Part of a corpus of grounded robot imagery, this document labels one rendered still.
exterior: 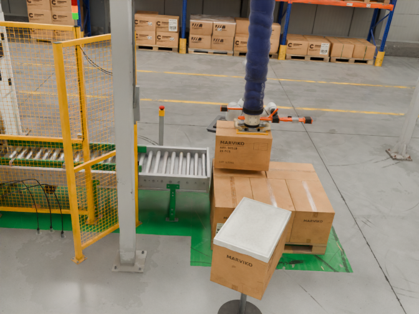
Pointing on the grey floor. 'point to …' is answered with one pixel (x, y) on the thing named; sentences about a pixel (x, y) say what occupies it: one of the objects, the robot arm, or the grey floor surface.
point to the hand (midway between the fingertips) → (276, 118)
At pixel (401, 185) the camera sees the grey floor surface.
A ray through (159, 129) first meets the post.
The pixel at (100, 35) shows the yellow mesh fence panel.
